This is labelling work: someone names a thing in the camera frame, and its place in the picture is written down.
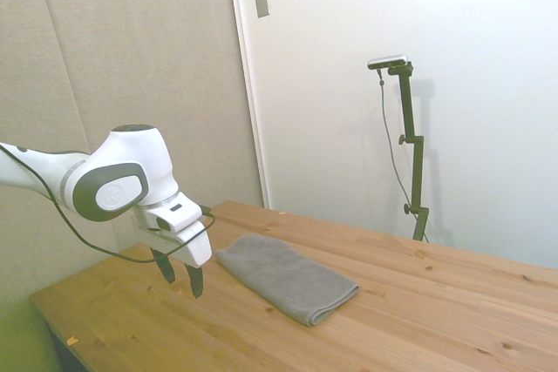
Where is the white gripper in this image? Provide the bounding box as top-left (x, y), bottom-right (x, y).
top-left (130, 209), bottom-right (214, 300)

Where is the grey terry towel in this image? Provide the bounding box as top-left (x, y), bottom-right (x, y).
top-left (214, 233), bottom-right (361, 328)

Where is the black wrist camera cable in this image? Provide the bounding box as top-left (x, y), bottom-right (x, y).
top-left (0, 143), bottom-right (217, 265)

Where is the white door frame trim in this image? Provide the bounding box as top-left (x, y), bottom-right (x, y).
top-left (224, 0), bottom-right (272, 210)

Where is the grey exterior camera cable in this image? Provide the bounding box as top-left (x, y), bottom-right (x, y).
top-left (378, 68), bottom-right (416, 208)

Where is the silver exterior camera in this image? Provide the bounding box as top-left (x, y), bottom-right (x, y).
top-left (367, 53), bottom-right (412, 71)

